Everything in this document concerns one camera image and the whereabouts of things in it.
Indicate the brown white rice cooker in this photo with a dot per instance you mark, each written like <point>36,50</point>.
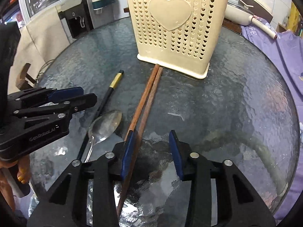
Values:
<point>260,1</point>

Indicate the water dispenser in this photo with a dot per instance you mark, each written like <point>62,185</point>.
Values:
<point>75,16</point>

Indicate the purple floral cloth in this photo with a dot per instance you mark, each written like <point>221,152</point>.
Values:
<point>281,59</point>

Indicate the white pot with lid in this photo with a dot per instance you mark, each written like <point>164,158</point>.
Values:
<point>239,14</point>

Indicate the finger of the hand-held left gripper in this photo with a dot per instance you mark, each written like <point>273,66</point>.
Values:
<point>61,93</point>
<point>78,102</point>

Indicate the teal wall holder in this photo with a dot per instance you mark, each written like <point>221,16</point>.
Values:
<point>104,3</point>

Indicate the black chopstick with gold band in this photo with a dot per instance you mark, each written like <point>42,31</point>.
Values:
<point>106,94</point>

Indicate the metal spoon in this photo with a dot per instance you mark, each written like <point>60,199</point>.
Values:
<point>106,125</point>

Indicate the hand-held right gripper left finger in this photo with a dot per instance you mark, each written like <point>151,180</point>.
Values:
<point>127,153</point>

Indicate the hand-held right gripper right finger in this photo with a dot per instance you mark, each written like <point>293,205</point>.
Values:
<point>176,153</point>

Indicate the wooden counter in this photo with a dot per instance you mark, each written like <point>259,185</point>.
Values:
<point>230,26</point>

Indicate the person's left hand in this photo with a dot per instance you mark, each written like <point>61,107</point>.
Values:
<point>23,170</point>

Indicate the wooden stool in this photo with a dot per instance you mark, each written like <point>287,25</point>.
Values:
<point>24,75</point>

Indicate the cream perforated utensil holder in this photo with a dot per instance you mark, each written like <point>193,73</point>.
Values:
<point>170,40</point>

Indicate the brown wooden chopstick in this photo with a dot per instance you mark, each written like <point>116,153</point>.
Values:
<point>146,89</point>
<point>152,94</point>

